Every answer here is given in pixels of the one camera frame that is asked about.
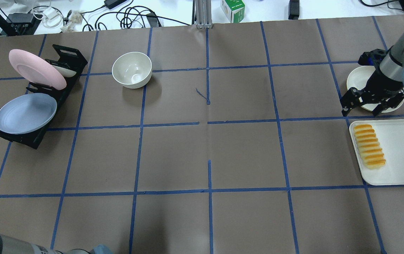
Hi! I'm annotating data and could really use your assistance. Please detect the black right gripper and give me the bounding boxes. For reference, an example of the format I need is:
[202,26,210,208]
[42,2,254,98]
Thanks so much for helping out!
[340,72,404,117]

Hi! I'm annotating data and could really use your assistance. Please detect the light blue plate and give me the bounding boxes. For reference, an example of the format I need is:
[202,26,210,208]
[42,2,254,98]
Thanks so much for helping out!
[0,93,57,134]

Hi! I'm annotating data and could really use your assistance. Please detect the sliced yellow bread loaf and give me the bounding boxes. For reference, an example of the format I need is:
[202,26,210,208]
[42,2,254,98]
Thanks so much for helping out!
[352,124,386,169]

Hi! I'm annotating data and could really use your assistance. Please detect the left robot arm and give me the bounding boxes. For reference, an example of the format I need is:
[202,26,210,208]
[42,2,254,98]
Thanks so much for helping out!
[0,234,112,254]

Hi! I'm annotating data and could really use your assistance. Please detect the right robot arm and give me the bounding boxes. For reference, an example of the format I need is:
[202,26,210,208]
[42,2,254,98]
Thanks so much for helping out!
[340,33,404,117]

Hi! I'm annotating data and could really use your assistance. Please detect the cream round plate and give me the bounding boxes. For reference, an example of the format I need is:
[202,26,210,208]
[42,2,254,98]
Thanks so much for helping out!
[347,66,404,114]

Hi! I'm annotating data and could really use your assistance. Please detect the pink plate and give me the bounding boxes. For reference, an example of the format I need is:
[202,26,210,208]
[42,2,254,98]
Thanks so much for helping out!
[8,49,67,90]

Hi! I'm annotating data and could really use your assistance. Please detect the cream plate in rack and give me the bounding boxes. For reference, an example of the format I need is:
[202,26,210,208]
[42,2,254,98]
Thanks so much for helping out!
[52,65,76,78]

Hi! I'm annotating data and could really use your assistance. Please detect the cream rectangular tray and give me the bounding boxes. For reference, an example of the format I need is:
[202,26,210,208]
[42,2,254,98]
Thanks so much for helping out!
[349,119,404,186]

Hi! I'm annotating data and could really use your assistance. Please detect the black dish rack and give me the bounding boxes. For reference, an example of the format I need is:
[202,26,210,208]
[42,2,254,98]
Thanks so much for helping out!
[0,44,88,149]

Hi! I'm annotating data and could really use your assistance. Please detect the cream bowl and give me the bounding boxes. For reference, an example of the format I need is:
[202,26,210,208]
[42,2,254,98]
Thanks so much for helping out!
[112,52,152,89]

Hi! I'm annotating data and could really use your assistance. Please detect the black power adapter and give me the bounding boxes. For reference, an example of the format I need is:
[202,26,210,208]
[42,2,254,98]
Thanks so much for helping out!
[103,0,127,10]

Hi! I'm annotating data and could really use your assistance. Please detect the green white carton box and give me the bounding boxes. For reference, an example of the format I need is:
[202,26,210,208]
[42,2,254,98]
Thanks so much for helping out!
[220,0,245,23]

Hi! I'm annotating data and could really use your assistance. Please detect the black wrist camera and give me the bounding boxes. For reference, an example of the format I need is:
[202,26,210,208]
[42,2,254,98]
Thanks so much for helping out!
[357,49,388,68]

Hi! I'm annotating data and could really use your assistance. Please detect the aluminium frame post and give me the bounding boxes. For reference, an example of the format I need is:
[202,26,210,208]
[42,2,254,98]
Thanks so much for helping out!
[192,0,213,29]

